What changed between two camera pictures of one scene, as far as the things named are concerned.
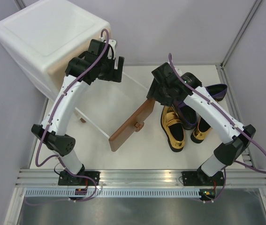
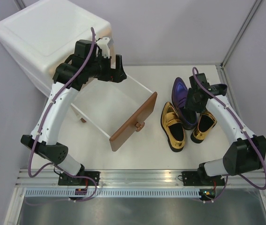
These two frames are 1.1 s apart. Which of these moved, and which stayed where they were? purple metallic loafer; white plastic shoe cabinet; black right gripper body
Moved: black right gripper body
Stayed: purple metallic loafer; white plastic shoe cabinet
